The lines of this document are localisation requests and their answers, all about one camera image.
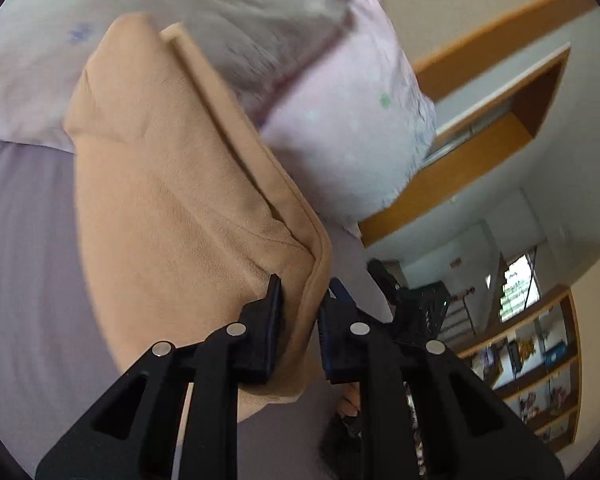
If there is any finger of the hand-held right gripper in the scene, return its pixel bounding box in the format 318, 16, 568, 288
367, 258, 402, 307

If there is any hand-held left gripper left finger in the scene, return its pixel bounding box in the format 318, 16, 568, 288
35, 274, 282, 480

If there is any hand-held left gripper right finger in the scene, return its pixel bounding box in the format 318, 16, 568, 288
318, 278, 566, 480

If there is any tan fleece garment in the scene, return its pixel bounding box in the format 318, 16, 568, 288
62, 12, 334, 421

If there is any person's right hand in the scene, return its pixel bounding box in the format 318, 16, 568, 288
339, 384, 364, 418

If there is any window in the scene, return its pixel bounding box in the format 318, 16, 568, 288
497, 254, 542, 323

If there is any wooden bookshelf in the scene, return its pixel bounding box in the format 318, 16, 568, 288
455, 285, 582, 453

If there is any pink dotted pillow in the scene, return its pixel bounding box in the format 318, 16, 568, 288
259, 0, 437, 233

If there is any lavender bed sheet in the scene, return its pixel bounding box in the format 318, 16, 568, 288
0, 135, 396, 480

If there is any wooden headboard frame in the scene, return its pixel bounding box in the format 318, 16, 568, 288
358, 0, 597, 248

